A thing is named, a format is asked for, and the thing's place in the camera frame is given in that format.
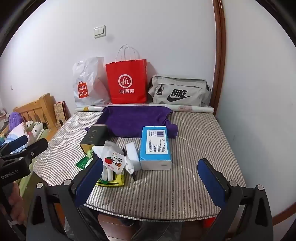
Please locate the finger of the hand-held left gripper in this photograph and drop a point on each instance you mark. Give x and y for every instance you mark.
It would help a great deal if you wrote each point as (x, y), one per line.
(18, 141)
(34, 148)

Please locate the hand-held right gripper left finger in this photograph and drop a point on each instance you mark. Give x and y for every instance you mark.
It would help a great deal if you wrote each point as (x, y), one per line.
(91, 176)

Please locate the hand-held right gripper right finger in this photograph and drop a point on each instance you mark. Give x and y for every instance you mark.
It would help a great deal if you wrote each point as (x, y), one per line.
(211, 183)

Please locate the dark green packet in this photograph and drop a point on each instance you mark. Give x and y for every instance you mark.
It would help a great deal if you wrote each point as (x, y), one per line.
(83, 163)

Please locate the light green packet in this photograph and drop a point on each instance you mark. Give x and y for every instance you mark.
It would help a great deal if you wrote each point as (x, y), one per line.
(90, 154)

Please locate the fruit printed white packet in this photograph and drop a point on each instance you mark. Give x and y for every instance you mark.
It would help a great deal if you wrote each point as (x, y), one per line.
(113, 161)

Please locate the yellow packet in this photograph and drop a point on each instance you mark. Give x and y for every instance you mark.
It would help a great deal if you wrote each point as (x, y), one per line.
(118, 181)

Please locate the person's left hand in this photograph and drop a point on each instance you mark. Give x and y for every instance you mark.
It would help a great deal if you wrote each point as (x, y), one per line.
(18, 201)

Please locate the white plush toy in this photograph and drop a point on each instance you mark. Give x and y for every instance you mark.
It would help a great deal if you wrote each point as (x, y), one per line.
(34, 131)

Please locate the pastel printed bedding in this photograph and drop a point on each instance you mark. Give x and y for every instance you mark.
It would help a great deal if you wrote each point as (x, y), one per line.
(46, 134)

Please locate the purple fluffy toy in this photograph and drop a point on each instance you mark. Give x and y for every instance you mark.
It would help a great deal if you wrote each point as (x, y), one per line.
(16, 119)

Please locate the wooden headboard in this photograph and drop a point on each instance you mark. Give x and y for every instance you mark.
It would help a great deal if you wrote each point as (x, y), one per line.
(34, 109)

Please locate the dark green box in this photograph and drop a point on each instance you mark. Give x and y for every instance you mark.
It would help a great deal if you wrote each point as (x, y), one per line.
(93, 138)

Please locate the grey striped mattress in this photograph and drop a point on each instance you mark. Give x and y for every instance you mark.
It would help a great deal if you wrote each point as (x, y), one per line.
(173, 190)

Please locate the purple towel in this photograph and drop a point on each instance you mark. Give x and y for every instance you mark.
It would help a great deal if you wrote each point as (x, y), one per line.
(129, 122)

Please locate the blue tissue pack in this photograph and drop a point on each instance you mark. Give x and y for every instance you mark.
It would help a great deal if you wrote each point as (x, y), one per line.
(155, 148)

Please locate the rolled printed paper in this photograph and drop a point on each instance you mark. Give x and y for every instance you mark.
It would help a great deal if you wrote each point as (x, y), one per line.
(196, 108)

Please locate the white plastic shopping bag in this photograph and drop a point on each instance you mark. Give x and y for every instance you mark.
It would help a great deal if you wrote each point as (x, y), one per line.
(90, 78)

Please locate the grey waist bag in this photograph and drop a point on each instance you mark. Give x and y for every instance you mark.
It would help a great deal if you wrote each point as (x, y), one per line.
(180, 90)

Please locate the red paper shopping bag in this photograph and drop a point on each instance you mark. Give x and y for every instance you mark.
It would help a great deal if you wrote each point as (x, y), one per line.
(126, 81)

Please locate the brown wooden door frame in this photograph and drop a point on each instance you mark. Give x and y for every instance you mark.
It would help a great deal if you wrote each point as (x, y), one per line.
(219, 58)

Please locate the white light switch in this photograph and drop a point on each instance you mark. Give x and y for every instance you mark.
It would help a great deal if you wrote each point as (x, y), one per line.
(99, 31)

